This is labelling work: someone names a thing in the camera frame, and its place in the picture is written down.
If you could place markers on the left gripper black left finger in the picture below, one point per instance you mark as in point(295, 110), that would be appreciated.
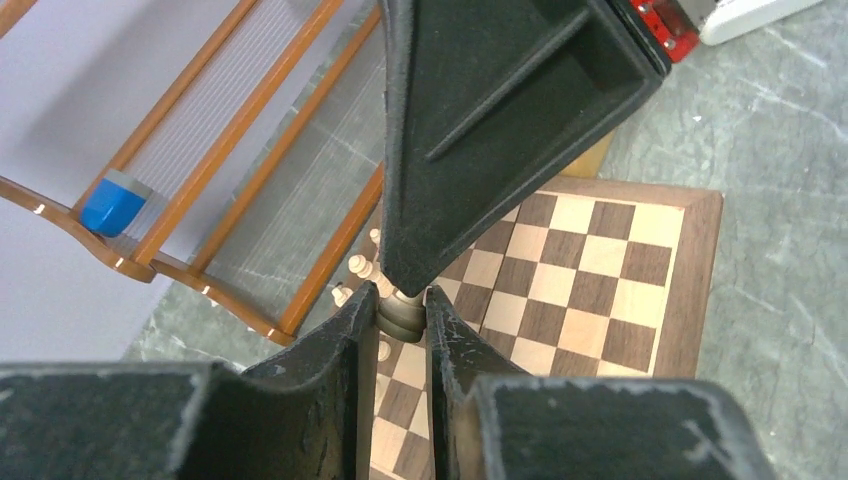
point(304, 413)

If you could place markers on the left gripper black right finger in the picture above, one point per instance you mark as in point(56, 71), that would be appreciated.
point(490, 419)

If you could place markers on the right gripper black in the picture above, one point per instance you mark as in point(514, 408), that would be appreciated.
point(488, 100)

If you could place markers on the white pawn second row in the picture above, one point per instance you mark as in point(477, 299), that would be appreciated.
point(384, 351)

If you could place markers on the white pawn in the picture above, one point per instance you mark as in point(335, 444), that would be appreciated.
point(402, 317)

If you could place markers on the white bishop chess piece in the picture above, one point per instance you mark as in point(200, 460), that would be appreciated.
point(366, 269)

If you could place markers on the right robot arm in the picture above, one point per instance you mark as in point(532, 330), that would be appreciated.
point(748, 16)

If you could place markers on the orange wooden shelf rack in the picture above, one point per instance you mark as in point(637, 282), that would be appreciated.
point(186, 138)

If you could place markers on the wooden chessboard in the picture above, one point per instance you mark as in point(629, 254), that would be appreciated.
point(594, 278)

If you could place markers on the blue box on shelf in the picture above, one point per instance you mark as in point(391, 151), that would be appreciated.
point(114, 204)

